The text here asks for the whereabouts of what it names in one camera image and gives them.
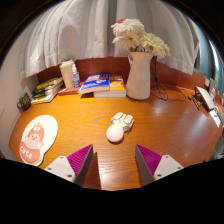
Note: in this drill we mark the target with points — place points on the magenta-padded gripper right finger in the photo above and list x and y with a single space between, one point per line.
165 166

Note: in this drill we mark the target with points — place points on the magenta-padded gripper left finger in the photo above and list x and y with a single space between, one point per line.
63 166

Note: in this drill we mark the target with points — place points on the white computer mouse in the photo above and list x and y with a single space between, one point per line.
115 133

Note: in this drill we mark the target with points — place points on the small white box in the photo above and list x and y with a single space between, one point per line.
215 118

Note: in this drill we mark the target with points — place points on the flat red-brown book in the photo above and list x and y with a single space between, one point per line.
68 90

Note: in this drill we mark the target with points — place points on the dark green mug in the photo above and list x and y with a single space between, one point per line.
24 101

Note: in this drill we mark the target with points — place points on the white desk device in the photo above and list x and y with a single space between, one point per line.
205 96

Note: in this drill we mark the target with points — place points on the clear pump bottle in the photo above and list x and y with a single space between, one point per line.
76 80

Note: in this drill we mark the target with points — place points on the white ceramic jug vase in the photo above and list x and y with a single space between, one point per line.
139 80

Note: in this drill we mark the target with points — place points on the white lidded cup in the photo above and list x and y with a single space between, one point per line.
66 75

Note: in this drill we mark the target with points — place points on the orange book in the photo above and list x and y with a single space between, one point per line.
117 86

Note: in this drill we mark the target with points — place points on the white curtain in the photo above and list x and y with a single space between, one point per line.
83 30

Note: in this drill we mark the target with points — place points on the white flower bouquet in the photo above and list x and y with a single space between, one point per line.
128 28

